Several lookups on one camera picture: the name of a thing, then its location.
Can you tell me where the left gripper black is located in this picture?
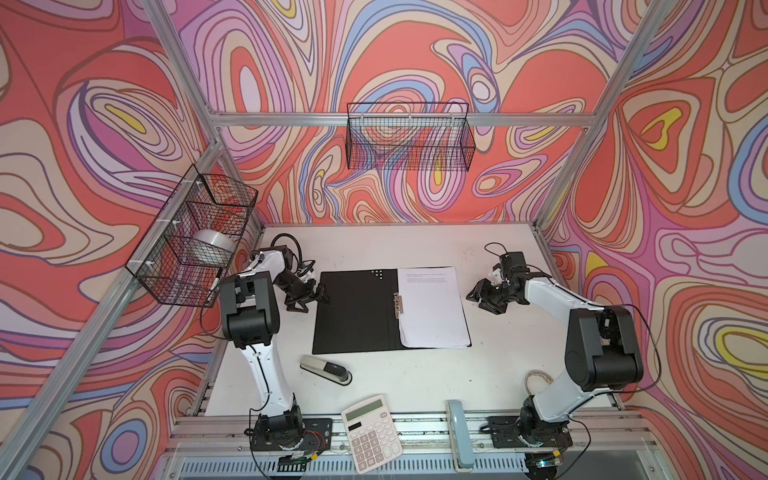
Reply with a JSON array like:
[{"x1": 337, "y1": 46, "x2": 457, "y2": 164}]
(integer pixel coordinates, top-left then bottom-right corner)
[{"x1": 272, "y1": 274, "x2": 329, "y2": 311}]

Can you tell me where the printed paper sheets stack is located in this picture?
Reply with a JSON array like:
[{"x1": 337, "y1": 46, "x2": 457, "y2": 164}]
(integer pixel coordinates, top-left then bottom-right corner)
[{"x1": 397, "y1": 266, "x2": 471, "y2": 349}]

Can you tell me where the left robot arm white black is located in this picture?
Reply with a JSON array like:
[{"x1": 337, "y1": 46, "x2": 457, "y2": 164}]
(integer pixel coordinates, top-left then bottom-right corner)
[{"x1": 218, "y1": 233, "x2": 328, "y2": 436}]

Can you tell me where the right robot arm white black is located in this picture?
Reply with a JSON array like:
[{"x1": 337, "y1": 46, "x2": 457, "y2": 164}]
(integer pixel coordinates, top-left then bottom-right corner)
[{"x1": 467, "y1": 264, "x2": 644, "y2": 436}]

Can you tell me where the white marker in basket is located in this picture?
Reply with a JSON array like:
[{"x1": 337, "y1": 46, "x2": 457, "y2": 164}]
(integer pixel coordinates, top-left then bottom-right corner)
[{"x1": 205, "y1": 269, "x2": 223, "y2": 305}]

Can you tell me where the black grey stapler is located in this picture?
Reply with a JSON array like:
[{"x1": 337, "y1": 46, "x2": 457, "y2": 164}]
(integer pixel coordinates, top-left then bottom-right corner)
[{"x1": 300, "y1": 355, "x2": 353, "y2": 386}]

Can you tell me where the silver tape roll in basket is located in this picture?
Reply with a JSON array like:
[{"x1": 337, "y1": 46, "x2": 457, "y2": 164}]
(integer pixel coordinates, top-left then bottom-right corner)
[{"x1": 185, "y1": 229, "x2": 236, "y2": 268}]

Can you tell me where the white desk calculator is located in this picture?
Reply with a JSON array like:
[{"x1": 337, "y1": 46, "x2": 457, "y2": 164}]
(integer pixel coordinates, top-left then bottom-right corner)
[{"x1": 341, "y1": 395, "x2": 404, "y2": 474}]

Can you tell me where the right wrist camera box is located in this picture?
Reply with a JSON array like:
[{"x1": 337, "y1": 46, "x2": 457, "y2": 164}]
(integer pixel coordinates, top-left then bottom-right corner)
[{"x1": 490, "y1": 251, "x2": 530, "y2": 284}]

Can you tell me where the black wire basket left wall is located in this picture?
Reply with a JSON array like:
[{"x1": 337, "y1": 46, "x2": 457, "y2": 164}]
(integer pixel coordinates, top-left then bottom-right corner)
[{"x1": 126, "y1": 166, "x2": 258, "y2": 308}]

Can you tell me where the black wire basket wall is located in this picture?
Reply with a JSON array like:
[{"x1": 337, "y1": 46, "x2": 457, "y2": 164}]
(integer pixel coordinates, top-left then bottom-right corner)
[
  {"x1": 126, "y1": 166, "x2": 258, "y2": 308},
  {"x1": 345, "y1": 100, "x2": 476, "y2": 172}
]

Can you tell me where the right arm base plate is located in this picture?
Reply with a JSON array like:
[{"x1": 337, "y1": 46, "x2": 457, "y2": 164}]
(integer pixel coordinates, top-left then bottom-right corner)
[{"x1": 479, "y1": 415, "x2": 573, "y2": 450}]

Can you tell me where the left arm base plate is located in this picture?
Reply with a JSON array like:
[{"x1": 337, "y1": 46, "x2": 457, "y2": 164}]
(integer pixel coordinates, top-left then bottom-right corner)
[{"x1": 249, "y1": 417, "x2": 333, "y2": 454}]

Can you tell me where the black wire basket back wall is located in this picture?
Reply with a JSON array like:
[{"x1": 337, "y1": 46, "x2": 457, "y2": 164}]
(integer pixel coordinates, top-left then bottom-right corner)
[{"x1": 345, "y1": 100, "x2": 476, "y2": 172}]

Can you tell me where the aluminium frame rail front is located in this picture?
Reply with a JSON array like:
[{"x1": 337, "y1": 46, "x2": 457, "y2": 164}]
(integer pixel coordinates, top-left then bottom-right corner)
[{"x1": 154, "y1": 410, "x2": 674, "y2": 479}]

